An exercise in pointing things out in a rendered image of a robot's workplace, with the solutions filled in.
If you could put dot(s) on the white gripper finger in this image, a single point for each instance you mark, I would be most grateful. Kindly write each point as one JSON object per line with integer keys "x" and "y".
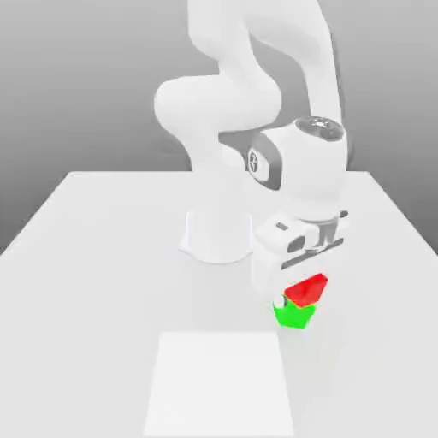
{"x": 279, "y": 301}

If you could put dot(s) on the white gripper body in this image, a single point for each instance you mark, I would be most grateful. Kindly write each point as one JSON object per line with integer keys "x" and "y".
{"x": 270, "y": 270}

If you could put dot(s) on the small red cube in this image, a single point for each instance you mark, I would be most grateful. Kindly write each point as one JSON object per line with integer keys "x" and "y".
{"x": 305, "y": 290}

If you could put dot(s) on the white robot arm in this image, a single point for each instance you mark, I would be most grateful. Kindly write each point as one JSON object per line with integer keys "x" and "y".
{"x": 219, "y": 102}

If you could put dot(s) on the small green cube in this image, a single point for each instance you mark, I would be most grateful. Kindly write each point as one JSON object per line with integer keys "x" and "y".
{"x": 294, "y": 316}

